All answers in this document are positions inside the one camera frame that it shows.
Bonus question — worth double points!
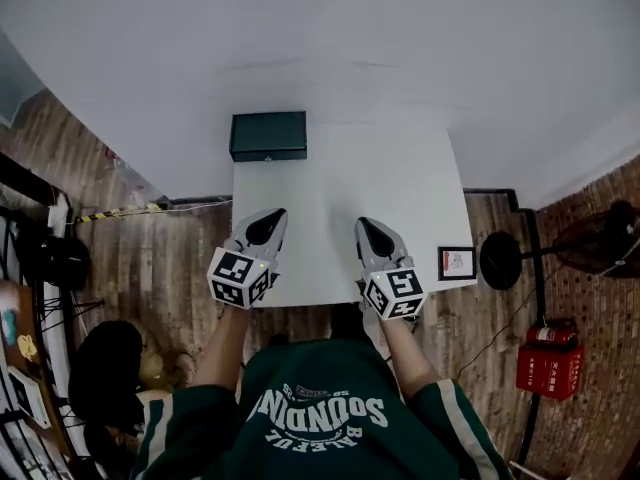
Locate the black framed white card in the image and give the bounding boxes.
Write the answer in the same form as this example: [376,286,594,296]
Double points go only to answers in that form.
[437,245,478,283]

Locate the black floor fan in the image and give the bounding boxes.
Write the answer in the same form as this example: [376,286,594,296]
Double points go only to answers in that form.
[479,199,640,291]

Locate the person's green printed shirt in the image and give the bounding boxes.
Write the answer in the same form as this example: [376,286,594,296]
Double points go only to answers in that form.
[129,338,514,480]

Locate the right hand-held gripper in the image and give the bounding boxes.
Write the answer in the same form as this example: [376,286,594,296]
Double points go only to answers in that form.
[355,216,428,322]

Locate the thin black floor cable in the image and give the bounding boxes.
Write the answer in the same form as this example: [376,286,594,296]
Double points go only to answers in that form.
[456,266,562,375]

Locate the yellow black striped bar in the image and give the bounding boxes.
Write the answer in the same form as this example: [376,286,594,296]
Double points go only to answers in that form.
[74,204,167,225]

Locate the dark green box drawer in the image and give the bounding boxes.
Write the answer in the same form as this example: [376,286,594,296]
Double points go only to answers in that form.
[231,149,308,164]

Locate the white cable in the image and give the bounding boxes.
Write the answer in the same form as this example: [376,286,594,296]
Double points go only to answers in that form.
[163,197,234,215]

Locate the black chair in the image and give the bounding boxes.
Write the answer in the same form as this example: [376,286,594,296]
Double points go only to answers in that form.
[66,319,147,452]

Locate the dark green box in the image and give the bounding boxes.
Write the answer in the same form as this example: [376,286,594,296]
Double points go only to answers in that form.
[229,111,308,164]

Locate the person's black trouser leg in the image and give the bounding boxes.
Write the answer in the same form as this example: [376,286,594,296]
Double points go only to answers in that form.
[328,303,376,342]

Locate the red fire extinguisher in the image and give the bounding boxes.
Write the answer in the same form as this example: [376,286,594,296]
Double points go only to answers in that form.
[525,319,580,348]

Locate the person's left forearm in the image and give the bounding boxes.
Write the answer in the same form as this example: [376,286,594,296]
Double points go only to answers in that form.
[191,304,252,390]

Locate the person's right forearm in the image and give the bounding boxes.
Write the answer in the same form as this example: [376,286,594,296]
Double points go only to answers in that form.
[381,312,445,400]

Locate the white flat box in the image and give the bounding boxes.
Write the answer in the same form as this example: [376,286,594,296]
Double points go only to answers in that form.
[6,364,53,430]

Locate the brown wooden side desk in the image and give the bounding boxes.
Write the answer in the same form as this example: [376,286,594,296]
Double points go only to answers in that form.
[0,279,77,462]

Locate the red fire extinguisher box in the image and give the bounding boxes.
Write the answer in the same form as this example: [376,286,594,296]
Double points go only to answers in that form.
[515,342,586,402]

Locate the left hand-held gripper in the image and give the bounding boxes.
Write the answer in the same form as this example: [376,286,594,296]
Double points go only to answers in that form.
[207,207,290,311]

